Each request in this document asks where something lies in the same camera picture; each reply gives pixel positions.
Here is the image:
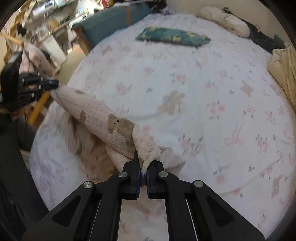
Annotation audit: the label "teal bed footboard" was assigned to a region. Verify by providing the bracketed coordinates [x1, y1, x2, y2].
[72, 3, 151, 55]

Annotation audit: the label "white floral bed sheet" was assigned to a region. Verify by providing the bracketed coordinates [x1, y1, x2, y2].
[28, 12, 296, 241]

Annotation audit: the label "pink bear print pants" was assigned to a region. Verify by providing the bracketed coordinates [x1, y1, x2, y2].
[51, 86, 185, 182]

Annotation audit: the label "cream rumpled blanket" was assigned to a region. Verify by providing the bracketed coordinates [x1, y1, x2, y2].
[267, 42, 296, 110]

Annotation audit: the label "folded green patterned cloth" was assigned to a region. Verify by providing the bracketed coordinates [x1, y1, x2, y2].
[136, 27, 211, 48]

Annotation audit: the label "white pillow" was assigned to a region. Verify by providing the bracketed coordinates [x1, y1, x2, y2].
[197, 6, 250, 38]

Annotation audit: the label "dark clothes by wall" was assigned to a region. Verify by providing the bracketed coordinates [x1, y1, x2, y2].
[223, 7, 286, 55]

